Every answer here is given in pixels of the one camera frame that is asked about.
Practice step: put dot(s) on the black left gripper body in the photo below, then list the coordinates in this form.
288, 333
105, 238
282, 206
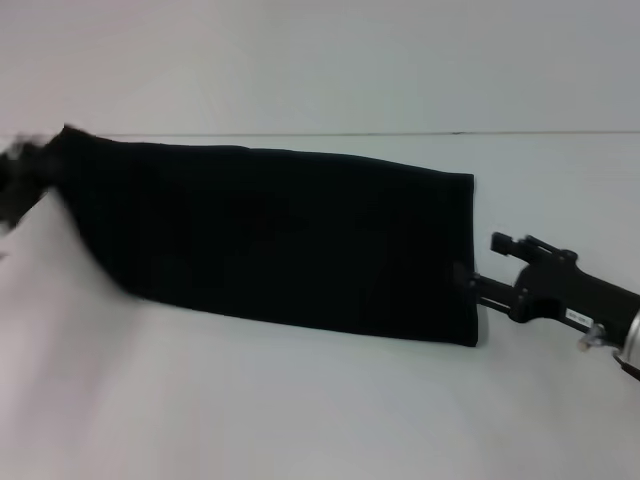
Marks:
20, 195

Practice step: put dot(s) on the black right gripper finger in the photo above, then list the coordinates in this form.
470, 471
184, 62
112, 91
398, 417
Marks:
515, 246
492, 294

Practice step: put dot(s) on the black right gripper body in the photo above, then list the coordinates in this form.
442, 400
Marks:
570, 290

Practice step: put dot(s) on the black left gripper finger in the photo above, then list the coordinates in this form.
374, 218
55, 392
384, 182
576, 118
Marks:
30, 147

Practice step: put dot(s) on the black shirt with FREE print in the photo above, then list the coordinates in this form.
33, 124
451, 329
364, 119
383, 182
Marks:
275, 240

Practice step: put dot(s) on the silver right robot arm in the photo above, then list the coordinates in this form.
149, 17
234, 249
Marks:
632, 340

